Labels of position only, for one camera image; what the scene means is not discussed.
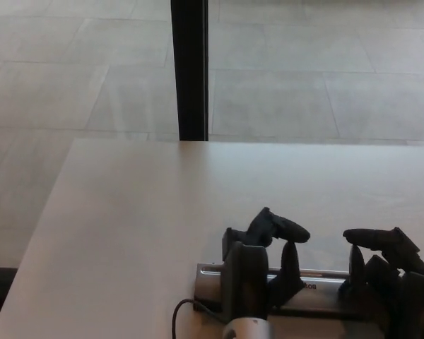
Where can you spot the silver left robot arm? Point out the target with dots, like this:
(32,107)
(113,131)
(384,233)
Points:
(247,328)

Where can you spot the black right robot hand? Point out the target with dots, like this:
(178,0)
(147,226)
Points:
(410,293)

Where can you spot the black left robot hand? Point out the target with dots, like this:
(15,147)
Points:
(245,279)

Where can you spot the black vertical window frame post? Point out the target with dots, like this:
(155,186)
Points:
(191,70)

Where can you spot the silver black three-hole punch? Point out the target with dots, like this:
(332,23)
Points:
(314,295)

